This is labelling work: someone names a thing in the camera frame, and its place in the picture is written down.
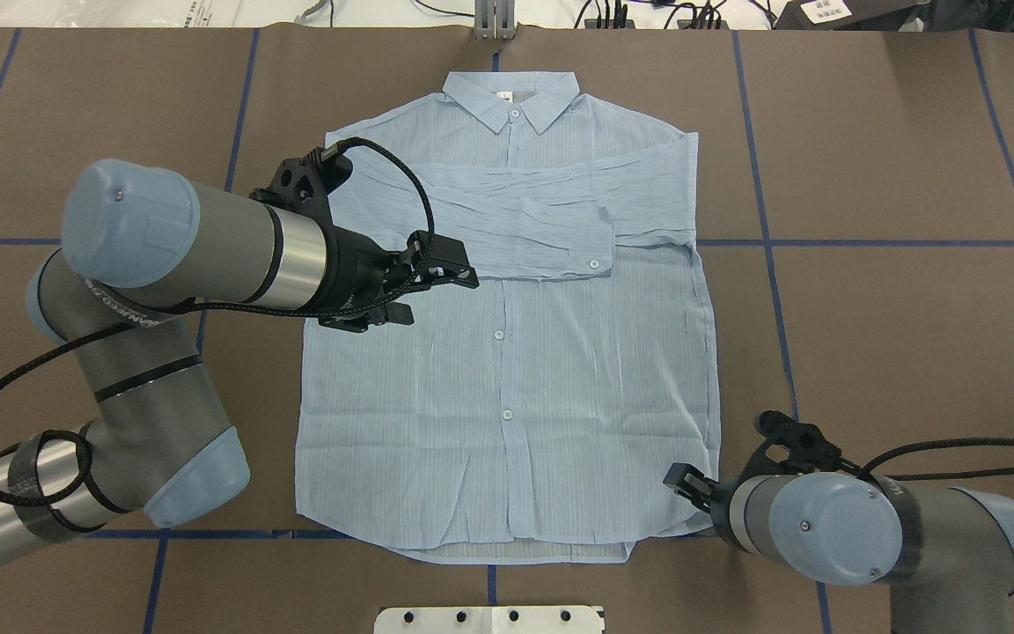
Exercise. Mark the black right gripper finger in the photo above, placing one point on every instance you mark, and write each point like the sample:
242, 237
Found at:
686, 481

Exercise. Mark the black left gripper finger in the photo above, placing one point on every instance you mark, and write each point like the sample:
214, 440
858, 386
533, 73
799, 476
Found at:
445, 262

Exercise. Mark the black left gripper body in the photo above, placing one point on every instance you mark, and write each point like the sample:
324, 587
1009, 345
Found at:
356, 271

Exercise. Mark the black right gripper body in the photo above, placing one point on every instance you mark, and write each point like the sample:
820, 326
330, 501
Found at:
718, 504

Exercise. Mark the light blue button-up shirt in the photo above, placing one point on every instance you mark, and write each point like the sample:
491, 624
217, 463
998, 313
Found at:
530, 420

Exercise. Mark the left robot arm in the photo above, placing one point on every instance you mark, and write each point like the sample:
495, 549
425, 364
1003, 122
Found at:
141, 249

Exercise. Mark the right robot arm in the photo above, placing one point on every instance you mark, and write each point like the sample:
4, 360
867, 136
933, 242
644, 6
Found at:
945, 553

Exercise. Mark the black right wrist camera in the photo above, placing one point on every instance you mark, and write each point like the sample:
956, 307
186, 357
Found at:
792, 448

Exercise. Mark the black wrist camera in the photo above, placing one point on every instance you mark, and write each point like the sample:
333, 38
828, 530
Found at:
792, 448
303, 185

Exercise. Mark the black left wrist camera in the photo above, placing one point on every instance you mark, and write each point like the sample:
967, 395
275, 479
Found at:
303, 185

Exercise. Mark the grey aluminium post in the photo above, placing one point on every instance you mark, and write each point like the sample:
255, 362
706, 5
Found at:
495, 20

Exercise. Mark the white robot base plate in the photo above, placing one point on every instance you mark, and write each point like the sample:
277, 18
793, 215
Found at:
492, 619

